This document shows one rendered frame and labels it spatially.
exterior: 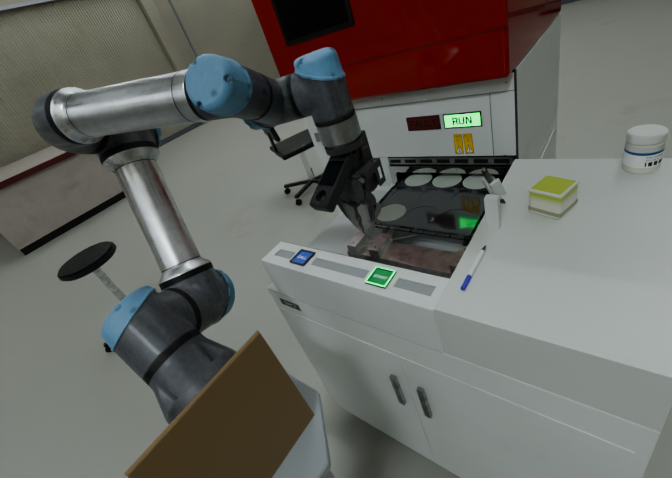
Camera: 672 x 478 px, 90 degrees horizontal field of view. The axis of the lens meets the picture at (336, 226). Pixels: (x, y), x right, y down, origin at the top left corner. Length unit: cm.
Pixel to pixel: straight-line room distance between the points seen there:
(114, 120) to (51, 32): 903
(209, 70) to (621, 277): 75
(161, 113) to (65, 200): 595
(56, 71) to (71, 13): 126
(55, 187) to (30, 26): 407
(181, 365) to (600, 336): 67
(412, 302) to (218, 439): 43
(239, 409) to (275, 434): 12
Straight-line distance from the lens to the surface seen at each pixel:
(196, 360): 65
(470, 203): 111
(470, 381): 88
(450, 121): 118
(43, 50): 955
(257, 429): 71
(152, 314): 70
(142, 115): 62
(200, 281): 78
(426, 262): 94
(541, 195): 89
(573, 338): 68
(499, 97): 112
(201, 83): 51
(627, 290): 77
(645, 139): 104
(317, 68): 58
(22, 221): 646
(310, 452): 80
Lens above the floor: 150
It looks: 31 degrees down
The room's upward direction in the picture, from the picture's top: 21 degrees counter-clockwise
